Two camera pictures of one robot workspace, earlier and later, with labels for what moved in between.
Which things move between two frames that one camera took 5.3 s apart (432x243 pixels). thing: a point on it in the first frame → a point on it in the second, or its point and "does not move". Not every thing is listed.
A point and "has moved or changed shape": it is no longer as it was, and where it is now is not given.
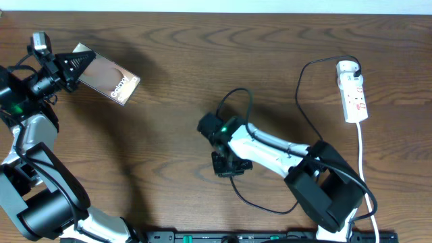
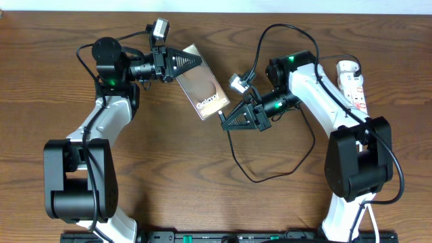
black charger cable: [295, 204] has moved or changed shape
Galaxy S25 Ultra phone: [108, 77] has moved or changed shape
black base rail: [268, 237] does not move
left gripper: [57, 71] → [161, 64]
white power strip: [353, 98] does not move
